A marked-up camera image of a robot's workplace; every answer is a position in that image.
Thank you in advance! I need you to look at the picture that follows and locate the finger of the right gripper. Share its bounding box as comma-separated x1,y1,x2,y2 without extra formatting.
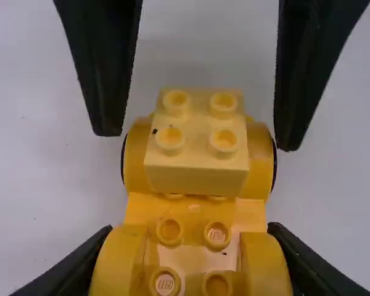
52,0,144,137
273,0,370,152

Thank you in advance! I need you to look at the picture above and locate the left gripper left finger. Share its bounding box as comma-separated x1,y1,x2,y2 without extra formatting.
7,224,113,296

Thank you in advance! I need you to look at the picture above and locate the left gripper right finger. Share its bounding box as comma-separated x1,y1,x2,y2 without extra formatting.
267,221,370,296

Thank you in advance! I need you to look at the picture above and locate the yellow toy car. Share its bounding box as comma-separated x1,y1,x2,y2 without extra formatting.
89,88,292,296

